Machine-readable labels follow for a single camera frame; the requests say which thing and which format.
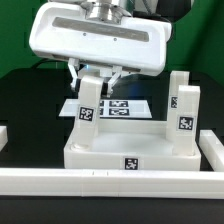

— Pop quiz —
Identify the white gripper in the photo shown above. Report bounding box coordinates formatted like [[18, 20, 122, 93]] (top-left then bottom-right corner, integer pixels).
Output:
[[29, 1, 172, 97]]

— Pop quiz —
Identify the white desk top tray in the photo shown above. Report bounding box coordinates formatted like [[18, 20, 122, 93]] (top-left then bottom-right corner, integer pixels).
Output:
[[64, 119, 201, 171]]

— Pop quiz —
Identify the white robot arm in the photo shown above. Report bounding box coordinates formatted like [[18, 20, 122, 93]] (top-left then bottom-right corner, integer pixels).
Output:
[[29, 0, 194, 95]]

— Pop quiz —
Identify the white front fence bar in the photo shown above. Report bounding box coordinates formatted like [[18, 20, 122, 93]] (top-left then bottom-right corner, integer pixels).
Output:
[[0, 168, 224, 199]]

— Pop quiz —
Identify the white fence bar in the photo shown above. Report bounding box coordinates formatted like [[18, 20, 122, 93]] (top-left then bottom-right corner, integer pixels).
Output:
[[0, 168, 224, 199], [199, 130, 224, 172]]

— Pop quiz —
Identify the white right fence bar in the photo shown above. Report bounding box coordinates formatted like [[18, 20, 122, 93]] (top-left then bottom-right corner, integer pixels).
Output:
[[199, 130, 224, 172]]

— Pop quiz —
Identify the white marker base plate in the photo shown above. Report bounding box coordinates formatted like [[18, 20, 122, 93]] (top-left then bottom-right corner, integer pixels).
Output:
[[59, 99, 152, 119]]

